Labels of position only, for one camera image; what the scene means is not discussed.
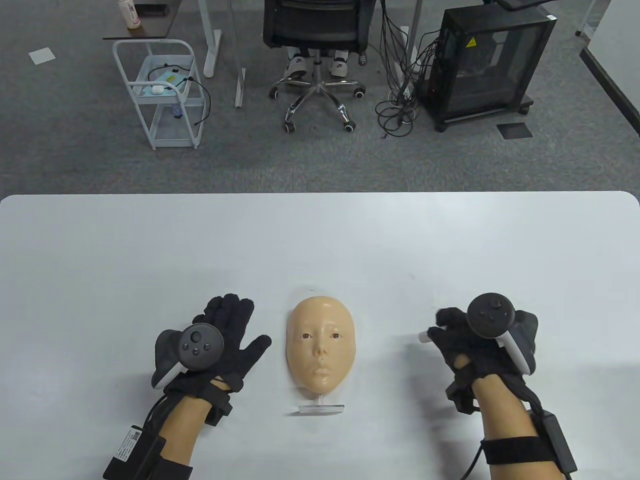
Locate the beige mannequin face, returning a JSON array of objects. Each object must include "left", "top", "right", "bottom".
[{"left": 287, "top": 296, "right": 357, "bottom": 392}]

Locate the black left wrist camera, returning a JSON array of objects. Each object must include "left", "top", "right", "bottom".
[{"left": 207, "top": 385, "right": 233, "bottom": 426}]

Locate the thick white desk leg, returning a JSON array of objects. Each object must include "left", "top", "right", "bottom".
[{"left": 197, "top": 0, "right": 222, "bottom": 78}]

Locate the black office chair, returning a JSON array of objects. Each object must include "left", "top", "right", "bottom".
[{"left": 262, "top": 0, "right": 372, "bottom": 133}]

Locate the light blue box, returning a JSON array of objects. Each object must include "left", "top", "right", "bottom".
[{"left": 134, "top": 70, "right": 193, "bottom": 97}]

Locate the black glove cable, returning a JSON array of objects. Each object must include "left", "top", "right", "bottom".
[
  {"left": 462, "top": 440, "right": 486, "bottom": 480},
  {"left": 142, "top": 395, "right": 173, "bottom": 431}
]

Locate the black labelled sensor box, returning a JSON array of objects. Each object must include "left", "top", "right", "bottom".
[{"left": 102, "top": 425, "right": 167, "bottom": 480}]

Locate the white plastic bottle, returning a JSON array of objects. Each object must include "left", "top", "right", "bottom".
[{"left": 116, "top": 0, "right": 142, "bottom": 30}]

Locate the white wire utility cart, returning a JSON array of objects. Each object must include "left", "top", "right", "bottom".
[{"left": 112, "top": 39, "right": 207, "bottom": 151}]

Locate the person's right forearm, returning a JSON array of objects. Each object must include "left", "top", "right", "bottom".
[{"left": 472, "top": 375, "right": 568, "bottom": 480}]

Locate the dark floor plate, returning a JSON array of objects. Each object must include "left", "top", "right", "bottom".
[{"left": 496, "top": 122, "right": 532, "bottom": 140}]

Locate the black computer cabinet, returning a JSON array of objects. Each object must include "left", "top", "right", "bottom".
[{"left": 417, "top": 5, "right": 558, "bottom": 133}]

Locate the black left armband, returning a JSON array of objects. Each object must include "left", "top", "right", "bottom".
[{"left": 150, "top": 452, "right": 193, "bottom": 480}]

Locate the black right glove cable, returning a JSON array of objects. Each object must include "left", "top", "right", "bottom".
[{"left": 462, "top": 440, "right": 486, "bottom": 480}]

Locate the person's left forearm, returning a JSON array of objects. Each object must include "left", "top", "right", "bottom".
[{"left": 160, "top": 395, "right": 216, "bottom": 480}]

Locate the black right hand controller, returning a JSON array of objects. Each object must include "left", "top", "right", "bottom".
[{"left": 467, "top": 293, "right": 538, "bottom": 376}]

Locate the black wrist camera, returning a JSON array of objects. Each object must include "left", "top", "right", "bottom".
[
  {"left": 207, "top": 385, "right": 233, "bottom": 426},
  {"left": 446, "top": 385, "right": 481, "bottom": 413}
]

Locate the person's right hand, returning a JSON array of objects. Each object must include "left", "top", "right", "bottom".
[{"left": 427, "top": 306, "right": 528, "bottom": 396}]

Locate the person's left hand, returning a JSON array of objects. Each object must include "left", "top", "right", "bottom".
[{"left": 165, "top": 293, "right": 273, "bottom": 401}]

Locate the clear acrylic stand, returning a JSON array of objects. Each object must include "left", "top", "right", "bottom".
[{"left": 298, "top": 392, "right": 347, "bottom": 415}]

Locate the black hand controller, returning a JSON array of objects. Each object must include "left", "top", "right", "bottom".
[
  {"left": 467, "top": 293, "right": 538, "bottom": 376},
  {"left": 151, "top": 324, "right": 224, "bottom": 391}
]

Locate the black right armband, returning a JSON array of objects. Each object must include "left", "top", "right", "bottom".
[{"left": 481, "top": 436, "right": 543, "bottom": 468}]

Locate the black left glove cable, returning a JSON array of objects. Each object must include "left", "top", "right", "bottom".
[{"left": 142, "top": 395, "right": 173, "bottom": 431}]

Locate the white partition panel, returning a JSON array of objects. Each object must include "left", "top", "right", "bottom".
[{"left": 580, "top": 0, "right": 640, "bottom": 141}]

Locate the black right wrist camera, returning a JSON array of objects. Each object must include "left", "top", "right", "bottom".
[{"left": 446, "top": 385, "right": 481, "bottom": 413}]

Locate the black left hand controller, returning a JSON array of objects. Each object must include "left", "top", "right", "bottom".
[{"left": 151, "top": 324, "right": 224, "bottom": 391}]

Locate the thin white desk leg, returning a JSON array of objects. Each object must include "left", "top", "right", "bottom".
[{"left": 227, "top": 0, "right": 247, "bottom": 108}]

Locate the black armband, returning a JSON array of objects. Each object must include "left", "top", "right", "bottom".
[
  {"left": 481, "top": 436, "right": 543, "bottom": 468},
  {"left": 150, "top": 452, "right": 193, "bottom": 480}
]

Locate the plain black sensor box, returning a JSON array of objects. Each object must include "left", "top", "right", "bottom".
[{"left": 540, "top": 411, "right": 578, "bottom": 473}]

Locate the black charging cable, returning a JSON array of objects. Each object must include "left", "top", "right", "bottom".
[{"left": 147, "top": 62, "right": 212, "bottom": 127}]

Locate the tangled black cable bundle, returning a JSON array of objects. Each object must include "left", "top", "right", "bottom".
[{"left": 375, "top": 0, "right": 443, "bottom": 140}]

